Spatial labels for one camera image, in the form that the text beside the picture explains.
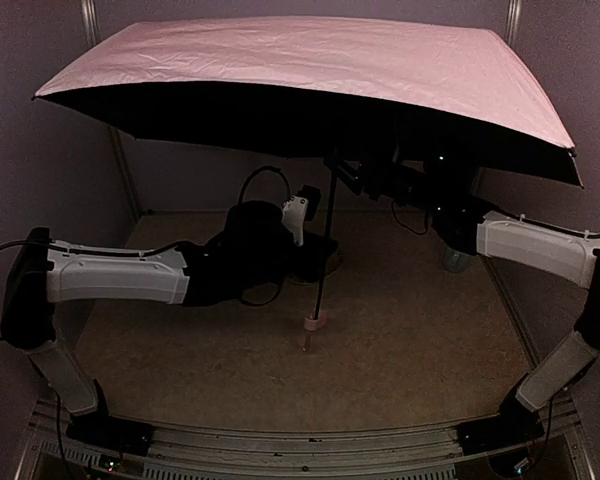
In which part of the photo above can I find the pink folding umbrella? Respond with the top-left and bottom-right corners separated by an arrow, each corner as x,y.
31,13 -> 585,351

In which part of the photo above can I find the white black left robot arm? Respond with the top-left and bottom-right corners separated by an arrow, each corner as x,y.
0,196 -> 339,416

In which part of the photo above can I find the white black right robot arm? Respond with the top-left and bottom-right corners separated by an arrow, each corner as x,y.
324,156 -> 600,412

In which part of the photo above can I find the woven bamboo tray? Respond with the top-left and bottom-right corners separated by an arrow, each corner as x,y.
288,250 -> 344,285

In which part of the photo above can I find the light blue mug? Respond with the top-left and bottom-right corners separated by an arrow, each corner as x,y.
443,246 -> 473,273

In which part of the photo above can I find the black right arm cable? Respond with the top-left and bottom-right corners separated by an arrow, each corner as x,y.
389,199 -> 431,237

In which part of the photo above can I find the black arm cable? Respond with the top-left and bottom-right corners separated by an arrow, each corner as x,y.
0,165 -> 291,341
389,199 -> 431,237

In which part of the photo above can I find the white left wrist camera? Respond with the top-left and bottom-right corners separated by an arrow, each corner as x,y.
282,185 -> 322,247

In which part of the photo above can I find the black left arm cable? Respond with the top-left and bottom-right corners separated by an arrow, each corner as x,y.
0,165 -> 291,341

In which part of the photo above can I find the right aluminium corner post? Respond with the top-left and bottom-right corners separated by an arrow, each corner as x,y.
504,0 -> 523,47

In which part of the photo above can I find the aluminium corner post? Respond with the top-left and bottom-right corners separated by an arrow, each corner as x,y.
79,0 -> 142,221
504,0 -> 523,47

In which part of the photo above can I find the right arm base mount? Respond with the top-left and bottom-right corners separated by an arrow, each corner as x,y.
456,397 -> 544,455

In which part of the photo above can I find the left aluminium corner post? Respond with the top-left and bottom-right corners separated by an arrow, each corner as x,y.
79,0 -> 142,221

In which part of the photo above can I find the aluminium front rail frame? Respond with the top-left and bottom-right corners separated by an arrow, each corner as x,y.
15,393 -> 596,479

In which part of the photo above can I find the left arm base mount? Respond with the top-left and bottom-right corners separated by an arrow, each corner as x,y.
66,413 -> 155,457

